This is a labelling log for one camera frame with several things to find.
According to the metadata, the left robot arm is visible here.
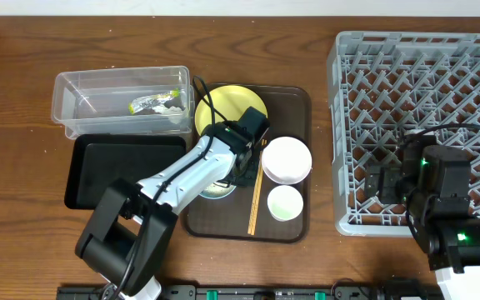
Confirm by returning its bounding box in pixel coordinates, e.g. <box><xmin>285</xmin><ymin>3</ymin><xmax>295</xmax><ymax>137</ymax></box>
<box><xmin>75</xmin><ymin>121</ymin><xmax>269</xmax><ymax>299</ymax></box>

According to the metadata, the grey plastic dishwasher rack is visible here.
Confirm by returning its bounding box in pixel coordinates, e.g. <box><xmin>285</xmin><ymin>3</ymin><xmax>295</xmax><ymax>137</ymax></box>
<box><xmin>327</xmin><ymin>31</ymin><xmax>480</xmax><ymax>238</ymax></box>

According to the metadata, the dark brown serving tray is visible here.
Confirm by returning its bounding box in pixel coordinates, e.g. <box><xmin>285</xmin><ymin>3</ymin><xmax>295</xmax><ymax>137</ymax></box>
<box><xmin>182</xmin><ymin>85</ymin><xmax>311</xmax><ymax>243</ymax></box>

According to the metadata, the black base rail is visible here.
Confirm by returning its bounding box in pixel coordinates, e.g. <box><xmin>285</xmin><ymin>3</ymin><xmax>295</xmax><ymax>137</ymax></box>
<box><xmin>55</xmin><ymin>283</ymin><xmax>433</xmax><ymax>300</ymax></box>

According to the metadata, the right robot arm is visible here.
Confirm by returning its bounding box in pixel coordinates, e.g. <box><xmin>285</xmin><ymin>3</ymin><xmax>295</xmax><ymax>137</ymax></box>
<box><xmin>365</xmin><ymin>133</ymin><xmax>480</xmax><ymax>299</ymax></box>

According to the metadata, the small white green cup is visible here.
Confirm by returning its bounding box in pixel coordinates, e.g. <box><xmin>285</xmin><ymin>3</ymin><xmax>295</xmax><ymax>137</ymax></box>
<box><xmin>267</xmin><ymin>185</ymin><xmax>303</xmax><ymax>222</ymax></box>

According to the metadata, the green snack wrapper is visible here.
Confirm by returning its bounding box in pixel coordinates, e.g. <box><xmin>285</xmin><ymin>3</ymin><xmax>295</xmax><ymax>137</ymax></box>
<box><xmin>128</xmin><ymin>89</ymin><xmax>186</xmax><ymax>115</ymax></box>

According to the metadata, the yellow round plate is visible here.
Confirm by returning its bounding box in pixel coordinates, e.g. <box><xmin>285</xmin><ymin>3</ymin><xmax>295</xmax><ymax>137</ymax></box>
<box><xmin>194</xmin><ymin>85</ymin><xmax>268</xmax><ymax>135</ymax></box>

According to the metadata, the light blue bowl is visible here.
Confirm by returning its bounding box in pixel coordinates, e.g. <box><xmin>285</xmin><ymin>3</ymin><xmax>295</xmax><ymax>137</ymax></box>
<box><xmin>199</xmin><ymin>182</ymin><xmax>236</xmax><ymax>200</ymax></box>

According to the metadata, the black plastic bin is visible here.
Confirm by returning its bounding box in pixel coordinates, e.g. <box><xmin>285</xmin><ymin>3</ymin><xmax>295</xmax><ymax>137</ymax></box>
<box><xmin>64</xmin><ymin>134</ymin><xmax>186</xmax><ymax>210</ymax></box>

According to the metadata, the clear plastic bin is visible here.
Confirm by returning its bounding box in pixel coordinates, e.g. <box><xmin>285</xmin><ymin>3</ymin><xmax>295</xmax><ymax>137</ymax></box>
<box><xmin>52</xmin><ymin>66</ymin><xmax>195</xmax><ymax>139</ymax></box>

